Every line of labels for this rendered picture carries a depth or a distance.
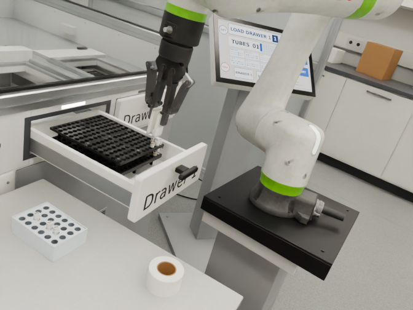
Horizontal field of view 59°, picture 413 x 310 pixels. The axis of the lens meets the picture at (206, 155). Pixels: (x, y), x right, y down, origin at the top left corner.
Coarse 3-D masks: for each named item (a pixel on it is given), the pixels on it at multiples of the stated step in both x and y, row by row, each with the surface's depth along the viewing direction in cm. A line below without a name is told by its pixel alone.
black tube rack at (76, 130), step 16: (64, 128) 91; (80, 128) 93; (96, 128) 96; (112, 128) 99; (128, 128) 101; (64, 144) 90; (80, 144) 86; (96, 144) 88; (112, 144) 90; (128, 144) 92; (144, 144) 94; (96, 160) 87; (112, 160) 83; (144, 160) 94
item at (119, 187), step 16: (96, 112) 108; (32, 128) 88; (48, 128) 94; (32, 144) 88; (48, 144) 86; (48, 160) 87; (64, 160) 84; (80, 160) 82; (160, 160) 102; (80, 176) 83; (96, 176) 81; (112, 176) 79; (128, 176) 91; (112, 192) 80; (128, 192) 78
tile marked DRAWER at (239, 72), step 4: (236, 68) 154; (240, 68) 155; (244, 68) 156; (236, 72) 154; (240, 72) 155; (244, 72) 156; (248, 72) 157; (252, 72) 158; (236, 76) 154; (240, 76) 154; (244, 76) 155; (248, 76) 156; (252, 76) 157
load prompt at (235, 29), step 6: (228, 24) 157; (234, 24) 159; (234, 30) 158; (240, 30) 160; (246, 30) 161; (252, 30) 162; (258, 30) 164; (246, 36) 160; (252, 36) 162; (258, 36) 163; (264, 36) 165; (270, 36) 166; (276, 36) 168; (270, 42) 165; (276, 42) 167
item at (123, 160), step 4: (144, 148) 92; (148, 148) 92; (152, 148) 93; (156, 148) 94; (136, 152) 89; (140, 152) 90; (144, 152) 90; (148, 152) 91; (124, 156) 86; (128, 156) 86; (132, 156) 87; (136, 156) 87; (140, 156) 89; (116, 160) 83; (120, 160) 84; (124, 160) 85; (128, 160) 85; (132, 160) 86; (120, 164) 82
